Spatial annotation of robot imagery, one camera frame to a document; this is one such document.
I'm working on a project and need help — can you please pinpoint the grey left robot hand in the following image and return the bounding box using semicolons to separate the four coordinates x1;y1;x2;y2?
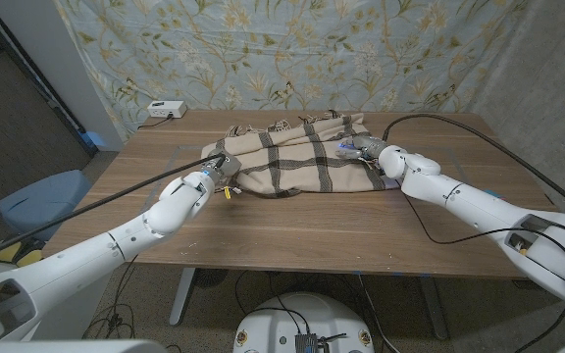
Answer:
199;152;243;186

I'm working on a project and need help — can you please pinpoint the dark round floor object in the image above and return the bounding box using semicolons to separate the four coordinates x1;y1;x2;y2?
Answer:
193;268;230;288

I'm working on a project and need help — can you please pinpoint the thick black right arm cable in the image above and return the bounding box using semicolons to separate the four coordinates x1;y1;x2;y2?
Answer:
382;113;565;225

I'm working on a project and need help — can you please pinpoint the floral printed backdrop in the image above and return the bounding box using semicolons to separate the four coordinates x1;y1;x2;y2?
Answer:
51;0;532;143

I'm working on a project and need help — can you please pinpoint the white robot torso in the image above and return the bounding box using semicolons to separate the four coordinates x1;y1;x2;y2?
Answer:
232;292;376;353

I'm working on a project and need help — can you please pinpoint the white power strip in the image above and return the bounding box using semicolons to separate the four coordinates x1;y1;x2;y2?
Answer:
146;100;188;120

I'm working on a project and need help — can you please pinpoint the beige plaid scarf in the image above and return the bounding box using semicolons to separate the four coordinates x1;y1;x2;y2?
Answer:
201;111;401;199

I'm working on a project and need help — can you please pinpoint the black floor cable bundle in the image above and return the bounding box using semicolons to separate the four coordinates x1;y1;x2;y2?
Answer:
83;303;136;340

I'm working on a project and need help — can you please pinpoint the blue padded stool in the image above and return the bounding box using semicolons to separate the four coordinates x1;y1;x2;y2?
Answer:
0;169;92;241

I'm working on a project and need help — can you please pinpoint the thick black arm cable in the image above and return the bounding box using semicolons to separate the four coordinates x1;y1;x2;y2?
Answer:
382;113;565;225
0;153;228;266

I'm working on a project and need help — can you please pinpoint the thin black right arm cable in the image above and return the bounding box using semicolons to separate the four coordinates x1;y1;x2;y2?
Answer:
399;188;565;353

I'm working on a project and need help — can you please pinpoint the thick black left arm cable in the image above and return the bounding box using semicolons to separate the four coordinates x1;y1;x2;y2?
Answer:
0;153;228;266

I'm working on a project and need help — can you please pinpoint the grey table leg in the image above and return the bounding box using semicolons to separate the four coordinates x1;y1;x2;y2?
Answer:
419;277;450;342

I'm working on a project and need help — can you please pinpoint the white table leg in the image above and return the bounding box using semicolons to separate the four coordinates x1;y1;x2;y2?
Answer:
169;267;198;328

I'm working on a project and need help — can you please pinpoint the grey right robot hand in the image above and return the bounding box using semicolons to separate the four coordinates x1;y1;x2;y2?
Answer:
334;135;390;163

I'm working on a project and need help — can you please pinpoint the blue tape patch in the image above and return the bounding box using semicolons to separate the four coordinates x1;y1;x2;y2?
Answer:
84;130;107;150

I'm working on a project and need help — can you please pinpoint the black yellow slipper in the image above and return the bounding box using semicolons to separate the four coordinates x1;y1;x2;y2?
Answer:
0;238;24;264
17;247;46;269

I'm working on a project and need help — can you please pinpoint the grey floor cable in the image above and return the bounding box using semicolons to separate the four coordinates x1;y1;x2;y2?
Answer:
357;273;401;353

